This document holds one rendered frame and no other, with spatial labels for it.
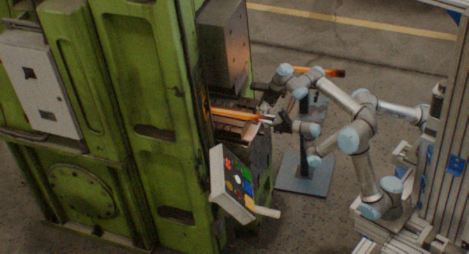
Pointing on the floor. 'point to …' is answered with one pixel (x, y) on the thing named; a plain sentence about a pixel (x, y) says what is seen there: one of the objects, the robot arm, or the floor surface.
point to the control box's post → (229, 232)
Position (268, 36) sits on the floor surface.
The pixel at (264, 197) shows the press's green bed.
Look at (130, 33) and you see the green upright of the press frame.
